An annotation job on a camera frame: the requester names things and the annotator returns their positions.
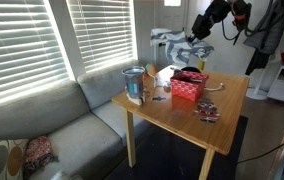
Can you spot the patterned circle cushion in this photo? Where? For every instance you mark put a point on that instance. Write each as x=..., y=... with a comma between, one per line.
x=12, y=154

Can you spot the wooden table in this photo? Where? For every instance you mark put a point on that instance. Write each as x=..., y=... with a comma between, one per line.
x=177, y=115

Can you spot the white coat stand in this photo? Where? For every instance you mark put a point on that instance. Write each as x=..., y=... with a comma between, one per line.
x=256, y=93

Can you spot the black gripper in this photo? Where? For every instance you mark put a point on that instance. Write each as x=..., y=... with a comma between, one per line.
x=201, y=27

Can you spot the orange teal toy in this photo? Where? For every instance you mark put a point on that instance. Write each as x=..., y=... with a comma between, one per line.
x=151, y=69

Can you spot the red paisley cloth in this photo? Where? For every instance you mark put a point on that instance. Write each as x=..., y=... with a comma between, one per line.
x=38, y=154

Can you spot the blue striped white towel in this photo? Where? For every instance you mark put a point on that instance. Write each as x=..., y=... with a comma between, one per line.
x=178, y=48

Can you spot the window blind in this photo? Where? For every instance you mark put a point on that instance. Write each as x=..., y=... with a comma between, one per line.
x=104, y=30
x=31, y=50

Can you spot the red woven basket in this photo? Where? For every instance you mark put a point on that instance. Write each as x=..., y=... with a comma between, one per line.
x=189, y=85

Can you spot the right window blind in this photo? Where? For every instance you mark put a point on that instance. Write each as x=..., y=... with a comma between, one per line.
x=104, y=30

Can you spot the dark floor rug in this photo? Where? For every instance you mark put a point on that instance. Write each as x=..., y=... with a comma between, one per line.
x=165, y=156

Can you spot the grey sofa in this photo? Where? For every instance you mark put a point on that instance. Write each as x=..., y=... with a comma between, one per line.
x=85, y=128

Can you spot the hanging dark jacket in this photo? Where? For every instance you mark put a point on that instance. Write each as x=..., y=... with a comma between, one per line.
x=266, y=42

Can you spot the left window blind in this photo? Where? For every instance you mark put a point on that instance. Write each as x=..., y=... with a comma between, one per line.
x=31, y=50

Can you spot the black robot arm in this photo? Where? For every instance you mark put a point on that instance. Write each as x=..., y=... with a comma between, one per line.
x=218, y=10

